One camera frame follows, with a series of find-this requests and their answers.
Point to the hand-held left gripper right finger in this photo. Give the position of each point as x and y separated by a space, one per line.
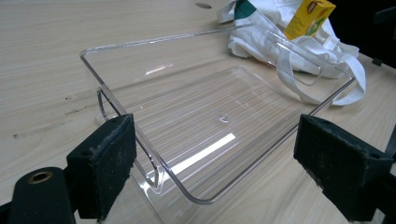
336 161

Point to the clear plastic storage bin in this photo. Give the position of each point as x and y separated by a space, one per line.
211 124

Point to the white cloth tote bag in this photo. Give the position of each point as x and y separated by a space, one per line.
311 53

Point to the yellow drink carton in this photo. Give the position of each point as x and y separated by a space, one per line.
308 18

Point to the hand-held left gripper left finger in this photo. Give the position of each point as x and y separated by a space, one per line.
106 168

